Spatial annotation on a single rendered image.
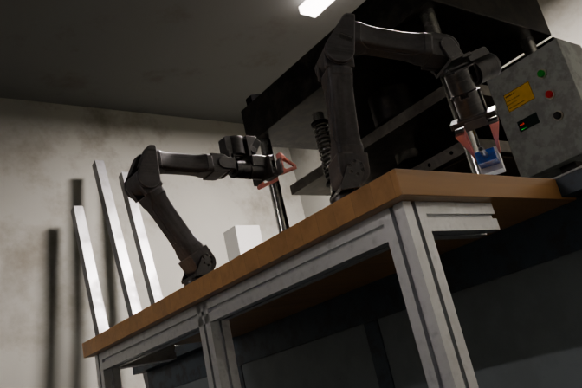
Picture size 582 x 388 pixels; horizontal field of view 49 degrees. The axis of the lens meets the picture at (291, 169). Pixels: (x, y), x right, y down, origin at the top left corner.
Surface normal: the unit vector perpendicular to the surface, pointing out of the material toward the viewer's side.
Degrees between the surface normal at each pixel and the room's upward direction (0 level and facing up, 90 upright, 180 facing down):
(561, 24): 90
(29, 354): 90
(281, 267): 90
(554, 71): 90
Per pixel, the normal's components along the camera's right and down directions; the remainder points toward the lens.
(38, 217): 0.59, -0.39
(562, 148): -0.79, -0.04
